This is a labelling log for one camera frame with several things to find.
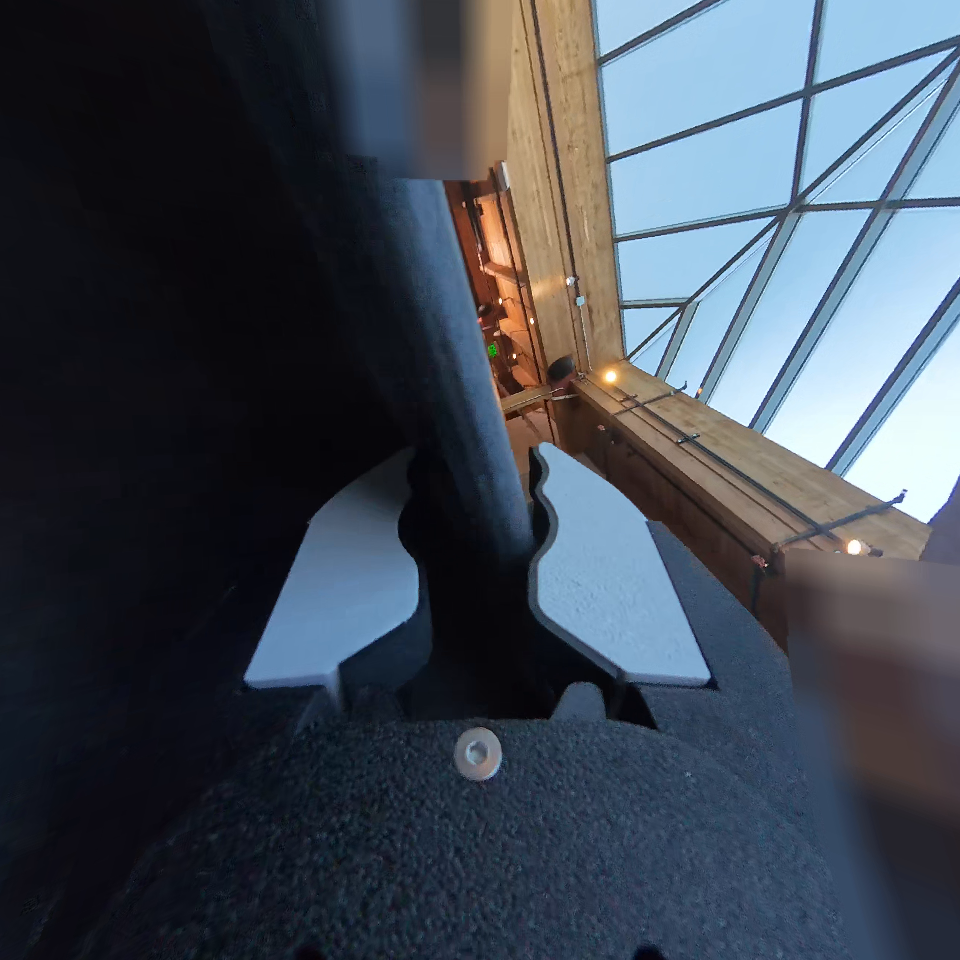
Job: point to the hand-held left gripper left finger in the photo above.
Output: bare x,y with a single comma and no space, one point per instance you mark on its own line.
345,570

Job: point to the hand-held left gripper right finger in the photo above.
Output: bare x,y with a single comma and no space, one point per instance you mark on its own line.
607,585

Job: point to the dark grey padded bar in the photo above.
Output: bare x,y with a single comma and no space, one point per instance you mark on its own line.
465,375

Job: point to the wooden ceiling beam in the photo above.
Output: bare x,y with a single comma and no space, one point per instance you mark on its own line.
750,465

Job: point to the black dome fixture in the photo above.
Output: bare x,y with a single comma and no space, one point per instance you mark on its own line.
561,367

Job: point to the person's dark jacket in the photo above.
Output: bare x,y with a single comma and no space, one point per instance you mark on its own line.
225,300

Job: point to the glass skylight window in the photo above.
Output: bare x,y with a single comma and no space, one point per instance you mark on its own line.
712,150

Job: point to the black rail on beam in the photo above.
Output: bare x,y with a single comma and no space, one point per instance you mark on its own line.
750,484

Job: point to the black wall conduit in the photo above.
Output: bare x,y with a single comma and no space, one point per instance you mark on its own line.
557,150

